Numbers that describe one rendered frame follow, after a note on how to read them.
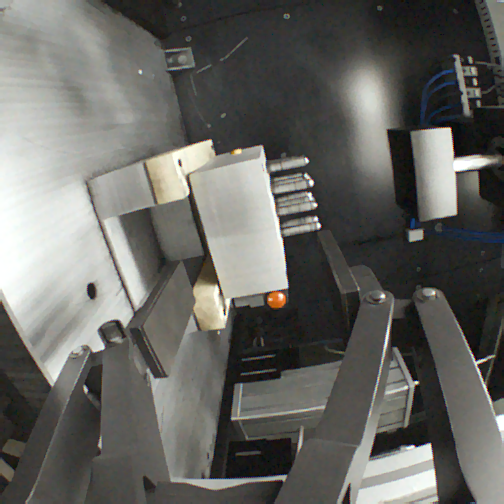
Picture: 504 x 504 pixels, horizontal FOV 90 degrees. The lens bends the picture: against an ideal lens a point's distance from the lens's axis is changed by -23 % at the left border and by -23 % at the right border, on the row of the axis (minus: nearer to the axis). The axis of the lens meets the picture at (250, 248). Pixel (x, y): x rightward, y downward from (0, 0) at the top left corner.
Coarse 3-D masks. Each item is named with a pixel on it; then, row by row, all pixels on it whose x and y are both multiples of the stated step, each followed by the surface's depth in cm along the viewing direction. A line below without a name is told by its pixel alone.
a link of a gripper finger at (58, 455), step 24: (72, 360) 12; (72, 384) 10; (48, 408) 9; (72, 408) 9; (96, 408) 11; (48, 432) 8; (72, 432) 9; (96, 432) 10; (24, 456) 7; (48, 456) 7; (72, 456) 8; (24, 480) 6; (48, 480) 6; (72, 480) 7
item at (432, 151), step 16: (400, 128) 28; (416, 128) 26; (432, 128) 24; (448, 128) 24; (400, 144) 30; (416, 144) 25; (432, 144) 25; (448, 144) 25; (400, 160) 31; (416, 160) 25; (432, 160) 25; (448, 160) 25; (464, 160) 27; (480, 160) 27; (496, 160) 26; (400, 176) 32; (416, 176) 26; (432, 176) 26; (448, 176) 26; (400, 192) 32; (416, 192) 27; (432, 192) 26; (448, 192) 26; (416, 208) 30; (432, 208) 27; (448, 208) 27
